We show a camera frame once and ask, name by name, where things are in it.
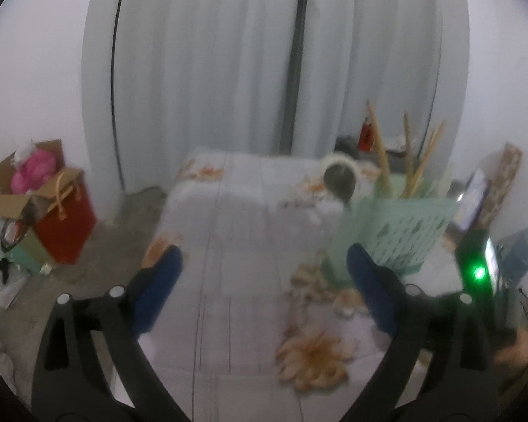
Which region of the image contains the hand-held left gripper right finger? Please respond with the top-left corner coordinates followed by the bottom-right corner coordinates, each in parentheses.
top-left (347, 243), bottom-right (496, 422)

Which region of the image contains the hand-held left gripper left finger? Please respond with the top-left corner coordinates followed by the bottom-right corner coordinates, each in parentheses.
top-left (31, 245), bottom-right (190, 422)

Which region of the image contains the green star-holed utensil holder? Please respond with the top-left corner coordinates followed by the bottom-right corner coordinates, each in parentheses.
top-left (328, 175), bottom-right (462, 288)

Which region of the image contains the group of bamboo chopsticks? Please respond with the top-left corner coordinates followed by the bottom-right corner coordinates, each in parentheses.
top-left (364, 99), bottom-right (447, 200)

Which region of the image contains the person's right hand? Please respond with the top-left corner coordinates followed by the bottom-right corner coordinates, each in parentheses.
top-left (493, 329), bottom-right (528, 366)

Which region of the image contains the large clear water jug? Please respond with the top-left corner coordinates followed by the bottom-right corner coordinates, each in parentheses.
top-left (495, 222), bottom-right (528, 288)

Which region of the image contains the white purple diaper pack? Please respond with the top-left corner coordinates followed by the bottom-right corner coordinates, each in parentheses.
top-left (455, 168), bottom-right (489, 234)

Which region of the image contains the floral checked tablecloth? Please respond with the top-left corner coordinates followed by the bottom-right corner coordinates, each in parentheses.
top-left (112, 147), bottom-right (467, 422)

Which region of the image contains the red gift bag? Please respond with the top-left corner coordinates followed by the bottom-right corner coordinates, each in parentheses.
top-left (34, 168), bottom-right (98, 265)

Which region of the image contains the teal box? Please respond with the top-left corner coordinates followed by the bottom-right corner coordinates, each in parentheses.
top-left (4, 229), bottom-right (54, 275)

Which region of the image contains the red thermos bottle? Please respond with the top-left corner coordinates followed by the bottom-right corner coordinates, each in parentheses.
top-left (358, 116), bottom-right (376, 152)

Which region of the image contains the pink plush toy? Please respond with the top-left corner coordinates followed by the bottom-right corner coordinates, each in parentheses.
top-left (11, 149), bottom-right (58, 194)

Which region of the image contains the brown cardboard box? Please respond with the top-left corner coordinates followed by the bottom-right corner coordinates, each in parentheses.
top-left (0, 140), bottom-right (84, 218)

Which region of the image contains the white curtain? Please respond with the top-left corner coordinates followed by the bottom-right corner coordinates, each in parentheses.
top-left (290, 0), bottom-right (469, 163)
top-left (83, 0), bottom-right (304, 194)

